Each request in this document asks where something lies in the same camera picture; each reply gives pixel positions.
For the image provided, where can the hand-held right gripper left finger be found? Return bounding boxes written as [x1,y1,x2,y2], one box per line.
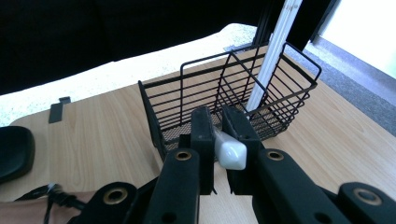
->
[142,105,217,224]

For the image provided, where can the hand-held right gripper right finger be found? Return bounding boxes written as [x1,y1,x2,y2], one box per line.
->
[220,105,353,224]

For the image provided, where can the black wire basket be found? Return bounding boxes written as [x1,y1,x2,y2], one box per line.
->
[137,41,322,161]

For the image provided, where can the grey tape strip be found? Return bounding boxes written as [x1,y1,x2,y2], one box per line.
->
[48,95,72,124]

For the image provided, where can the black chair armrest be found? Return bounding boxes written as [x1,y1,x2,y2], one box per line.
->
[0,125,36,185]

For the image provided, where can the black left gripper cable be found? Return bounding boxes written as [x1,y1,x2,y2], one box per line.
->
[14,182,88,224]

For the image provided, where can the black stand with base plate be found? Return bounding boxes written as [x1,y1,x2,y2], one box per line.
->
[252,0,286,47]

